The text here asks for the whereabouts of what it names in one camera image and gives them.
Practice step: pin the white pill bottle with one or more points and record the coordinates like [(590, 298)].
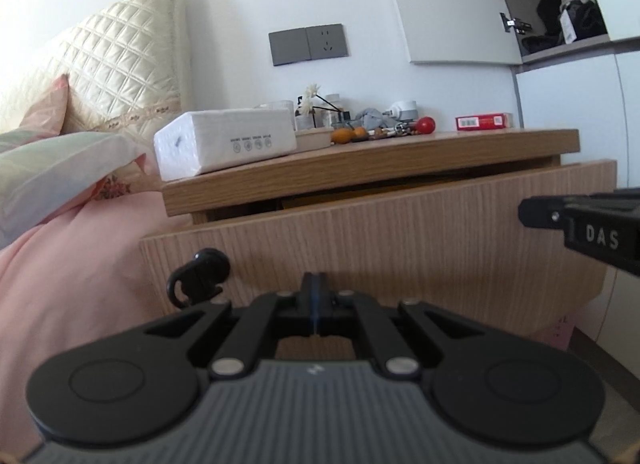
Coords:
[(334, 108)]

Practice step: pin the metal door hinge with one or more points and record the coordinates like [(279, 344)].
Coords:
[(518, 26)]

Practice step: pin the dark clothes in wardrobe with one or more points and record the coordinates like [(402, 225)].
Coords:
[(565, 22)]

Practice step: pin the white wardrobe door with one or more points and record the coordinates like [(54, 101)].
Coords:
[(457, 32)]

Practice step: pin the pink bed sheet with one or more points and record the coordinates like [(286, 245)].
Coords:
[(67, 282)]

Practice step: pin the beige shallow dish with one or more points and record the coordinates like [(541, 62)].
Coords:
[(313, 139)]

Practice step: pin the black drawer lock knob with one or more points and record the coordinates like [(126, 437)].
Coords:
[(199, 280)]

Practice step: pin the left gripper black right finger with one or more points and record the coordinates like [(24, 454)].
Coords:
[(491, 385)]

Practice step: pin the white flower diffuser bottle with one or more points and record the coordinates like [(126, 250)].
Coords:
[(309, 110)]

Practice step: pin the wooden nightstand drawer front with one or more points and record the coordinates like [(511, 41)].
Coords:
[(459, 246)]

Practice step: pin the red ball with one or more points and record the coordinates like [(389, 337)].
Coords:
[(425, 126)]

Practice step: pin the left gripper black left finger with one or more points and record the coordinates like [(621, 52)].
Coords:
[(135, 385)]

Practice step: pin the white tissue pack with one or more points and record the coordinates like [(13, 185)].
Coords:
[(201, 142)]

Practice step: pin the orange fruit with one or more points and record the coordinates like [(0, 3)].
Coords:
[(349, 135)]

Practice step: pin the wooden nightstand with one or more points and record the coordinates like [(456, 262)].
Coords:
[(266, 186)]

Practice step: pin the pastel striped pillow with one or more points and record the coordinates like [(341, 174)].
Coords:
[(45, 173)]

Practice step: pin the cream quilted headboard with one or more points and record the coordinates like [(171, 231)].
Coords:
[(129, 70)]

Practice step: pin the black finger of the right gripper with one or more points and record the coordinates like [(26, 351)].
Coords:
[(604, 226)]

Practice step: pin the clear glass cup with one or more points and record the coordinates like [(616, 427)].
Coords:
[(278, 104)]

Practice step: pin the key bunch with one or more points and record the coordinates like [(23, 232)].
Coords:
[(398, 130)]

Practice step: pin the white plug adapter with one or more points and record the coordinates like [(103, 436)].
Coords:
[(403, 111)]

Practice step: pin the grey wall socket panel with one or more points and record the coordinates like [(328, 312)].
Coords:
[(307, 44)]

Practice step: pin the red cigarette box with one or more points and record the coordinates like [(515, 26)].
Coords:
[(483, 122)]

